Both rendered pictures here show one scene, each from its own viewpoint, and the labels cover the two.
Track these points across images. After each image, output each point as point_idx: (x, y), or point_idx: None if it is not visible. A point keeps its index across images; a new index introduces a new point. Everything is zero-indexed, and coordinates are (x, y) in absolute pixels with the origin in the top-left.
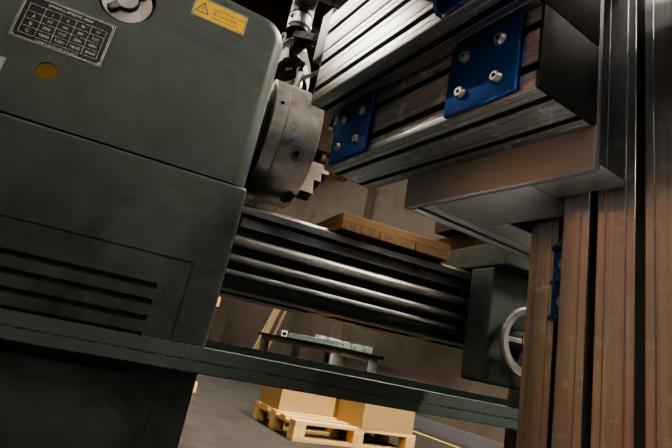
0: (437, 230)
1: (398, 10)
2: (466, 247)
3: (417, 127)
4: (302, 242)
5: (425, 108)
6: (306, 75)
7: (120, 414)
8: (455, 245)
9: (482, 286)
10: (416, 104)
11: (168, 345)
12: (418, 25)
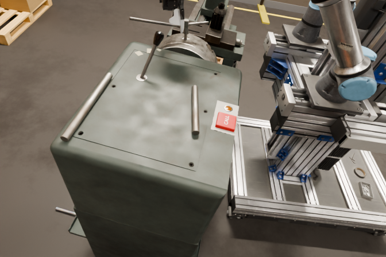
0: (207, 40)
1: (322, 126)
2: (219, 47)
3: (308, 137)
4: None
5: (312, 135)
6: (193, 24)
7: None
8: (212, 43)
9: (227, 65)
10: (310, 133)
11: None
12: (326, 133)
